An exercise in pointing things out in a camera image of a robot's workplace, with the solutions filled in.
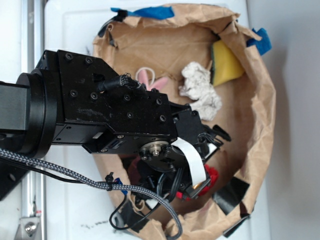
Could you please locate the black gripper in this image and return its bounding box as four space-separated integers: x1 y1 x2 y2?
127 102 231 201

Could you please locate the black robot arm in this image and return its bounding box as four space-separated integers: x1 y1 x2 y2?
0 50 231 200

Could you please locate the crumpled white paper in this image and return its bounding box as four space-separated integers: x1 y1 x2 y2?
178 61 222 121

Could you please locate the pink plush bunny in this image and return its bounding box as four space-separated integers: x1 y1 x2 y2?
135 67 169 91

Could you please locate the brown paper bag bin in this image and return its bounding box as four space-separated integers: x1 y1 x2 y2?
93 3 276 240

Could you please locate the yellow green sponge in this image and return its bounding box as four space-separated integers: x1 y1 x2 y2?
211 40 245 87

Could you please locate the blue tape top edge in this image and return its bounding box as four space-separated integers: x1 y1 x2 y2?
110 6 175 20

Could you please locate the blue tape edge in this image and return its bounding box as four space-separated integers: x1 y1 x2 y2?
246 28 272 56
110 6 175 20

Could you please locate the blue tape right edge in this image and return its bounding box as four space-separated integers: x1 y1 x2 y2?
246 28 272 56

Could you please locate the white flat ribbon cable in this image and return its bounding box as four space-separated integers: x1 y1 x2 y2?
170 138 207 183

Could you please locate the grey braided cable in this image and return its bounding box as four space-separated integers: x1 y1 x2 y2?
0 147 184 239

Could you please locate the metal corner bracket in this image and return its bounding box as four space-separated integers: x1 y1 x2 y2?
14 216 42 240

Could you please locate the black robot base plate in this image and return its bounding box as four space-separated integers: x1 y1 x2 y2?
0 163 29 201

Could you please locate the thin black wire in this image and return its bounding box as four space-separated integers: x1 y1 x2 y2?
0 157 161 230

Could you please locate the aluminium extrusion rail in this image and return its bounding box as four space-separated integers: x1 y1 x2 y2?
21 0 47 240

